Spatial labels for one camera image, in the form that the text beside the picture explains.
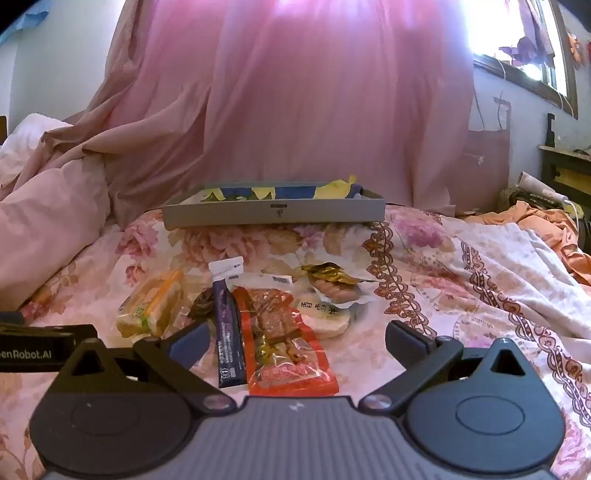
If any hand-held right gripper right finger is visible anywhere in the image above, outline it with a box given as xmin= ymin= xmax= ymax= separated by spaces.
xmin=358 ymin=320 xmax=539 ymax=415

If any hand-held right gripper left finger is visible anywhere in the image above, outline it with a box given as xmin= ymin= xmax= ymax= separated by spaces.
xmin=55 ymin=320 xmax=237 ymax=414

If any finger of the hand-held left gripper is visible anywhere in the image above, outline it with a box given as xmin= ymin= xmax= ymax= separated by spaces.
xmin=69 ymin=324 xmax=99 ymax=352

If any dark brown small packet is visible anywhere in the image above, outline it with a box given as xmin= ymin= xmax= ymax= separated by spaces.
xmin=187 ymin=288 xmax=218 ymax=320

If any dark purple stick packet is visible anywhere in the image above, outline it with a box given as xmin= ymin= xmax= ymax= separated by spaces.
xmin=208 ymin=259 xmax=248 ymax=388

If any yellow biscuit packet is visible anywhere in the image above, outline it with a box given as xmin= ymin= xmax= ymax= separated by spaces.
xmin=115 ymin=270 xmax=186 ymax=339

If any clear sausage packet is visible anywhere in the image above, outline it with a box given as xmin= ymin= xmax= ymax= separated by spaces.
xmin=311 ymin=279 xmax=373 ymax=306

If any round rice cracker packet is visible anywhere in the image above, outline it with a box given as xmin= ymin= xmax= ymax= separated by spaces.
xmin=295 ymin=295 xmax=352 ymax=340

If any red orange snack packet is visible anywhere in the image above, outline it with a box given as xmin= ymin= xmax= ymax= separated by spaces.
xmin=231 ymin=286 xmax=341 ymax=397

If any yellow gold snack packet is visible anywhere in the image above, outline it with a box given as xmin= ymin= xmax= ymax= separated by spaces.
xmin=301 ymin=261 xmax=359 ymax=284

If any grey cardboard box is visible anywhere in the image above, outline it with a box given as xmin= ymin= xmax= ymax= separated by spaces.
xmin=161 ymin=182 xmax=386 ymax=230

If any floral bedsheet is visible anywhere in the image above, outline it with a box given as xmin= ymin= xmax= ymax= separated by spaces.
xmin=0 ymin=205 xmax=591 ymax=480

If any pink duvet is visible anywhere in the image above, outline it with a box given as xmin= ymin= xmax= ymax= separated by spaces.
xmin=0 ymin=113 xmax=114 ymax=313

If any yellow blue lining paper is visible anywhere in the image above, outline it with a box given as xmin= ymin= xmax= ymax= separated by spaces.
xmin=198 ymin=174 xmax=363 ymax=203

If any dark bag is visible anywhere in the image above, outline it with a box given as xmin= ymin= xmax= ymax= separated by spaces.
xmin=502 ymin=187 xmax=565 ymax=214

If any orange cloth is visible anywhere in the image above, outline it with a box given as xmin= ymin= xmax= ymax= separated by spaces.
xmin=466 ymin=200 xmax=591 ymax=288

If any rolled white paper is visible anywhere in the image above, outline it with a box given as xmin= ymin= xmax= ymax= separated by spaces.
xmin=516 ymin=171 xmax=567 ymax=205

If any wooden desk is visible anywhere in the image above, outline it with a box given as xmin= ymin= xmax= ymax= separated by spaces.
xmin=538 ymin=145 xmax=591 ymax=208

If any pink curtain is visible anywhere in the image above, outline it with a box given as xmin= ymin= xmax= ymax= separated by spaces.
xmin=0 ymin=0 xmax=513 ymax=232

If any blue cloth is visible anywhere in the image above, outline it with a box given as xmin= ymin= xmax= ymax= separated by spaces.
xmin=0 ymin=7 xmax=43 ymax=45

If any purple window decoration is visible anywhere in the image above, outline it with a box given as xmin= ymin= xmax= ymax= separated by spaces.
xmin=499 ymin=37 xmax=556 ymax=66

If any window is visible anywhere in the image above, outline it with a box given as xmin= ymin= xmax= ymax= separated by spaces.
xmin=466 ymin=0 xmax=581 ymax=119

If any orange flower wall decoration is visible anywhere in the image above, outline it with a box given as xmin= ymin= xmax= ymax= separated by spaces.
xmin=567 ymin=32 xmax=588 ymax=71

